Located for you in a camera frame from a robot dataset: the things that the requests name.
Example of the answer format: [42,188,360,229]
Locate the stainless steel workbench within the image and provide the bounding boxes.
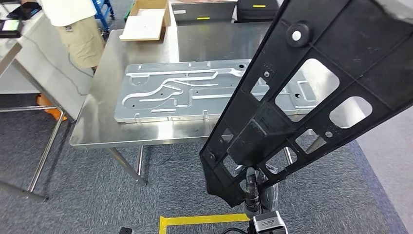
[69,19,343,188]

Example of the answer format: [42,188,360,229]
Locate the black case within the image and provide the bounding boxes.
[236,0,280,23]

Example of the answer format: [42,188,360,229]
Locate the black device lit screen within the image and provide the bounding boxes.
[0,19,22,39]

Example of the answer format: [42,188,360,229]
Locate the cardboard box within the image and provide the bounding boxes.
[119,0,171,41]

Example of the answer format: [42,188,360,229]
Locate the stamped grey metal sheet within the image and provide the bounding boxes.
[113,59,323,124]

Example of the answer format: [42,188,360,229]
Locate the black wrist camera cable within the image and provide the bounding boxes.
[221,227,249,234]

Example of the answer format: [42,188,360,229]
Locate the steel frame table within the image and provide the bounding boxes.
[0,40,66,202]

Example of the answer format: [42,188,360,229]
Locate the blue metal cart frame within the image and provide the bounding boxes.
[92,0,115,33]

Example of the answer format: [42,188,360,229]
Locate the black tablet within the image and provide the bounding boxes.
[6,1,42,20]

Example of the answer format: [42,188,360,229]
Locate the person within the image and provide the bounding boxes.
[20,0,106,70]

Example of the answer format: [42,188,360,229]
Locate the orange floor object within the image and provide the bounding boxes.
[36,94,68,122]

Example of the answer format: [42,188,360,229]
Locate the black plastic frame part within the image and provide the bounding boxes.
[199,0,413,209]

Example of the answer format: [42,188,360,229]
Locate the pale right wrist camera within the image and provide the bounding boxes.
[251,210,289,234]

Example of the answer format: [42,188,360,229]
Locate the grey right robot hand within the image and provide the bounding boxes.
[237,164,280,217]

